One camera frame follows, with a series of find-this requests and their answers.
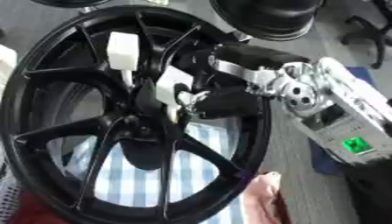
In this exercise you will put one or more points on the black round tyre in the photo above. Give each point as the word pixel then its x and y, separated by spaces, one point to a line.
pixel 270 17
pixel 69 2

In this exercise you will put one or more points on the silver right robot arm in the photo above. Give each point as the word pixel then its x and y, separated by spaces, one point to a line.
pixel 342 116

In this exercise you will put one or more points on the red object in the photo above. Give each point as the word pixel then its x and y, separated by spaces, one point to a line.
pixel 28 210

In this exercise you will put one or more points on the white pin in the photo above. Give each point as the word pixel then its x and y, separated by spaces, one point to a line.
pixel 122 49
pixel 167 84

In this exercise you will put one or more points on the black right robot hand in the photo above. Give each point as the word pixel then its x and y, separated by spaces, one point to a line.
pixel 229 102

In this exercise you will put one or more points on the white block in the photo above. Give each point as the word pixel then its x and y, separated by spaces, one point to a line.
pixel 6 64

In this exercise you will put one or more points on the black spoked wheel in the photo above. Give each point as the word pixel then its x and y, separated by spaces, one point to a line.
pixel 61 73

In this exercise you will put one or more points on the pink cloth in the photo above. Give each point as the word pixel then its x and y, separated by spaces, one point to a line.
pixel 265 198

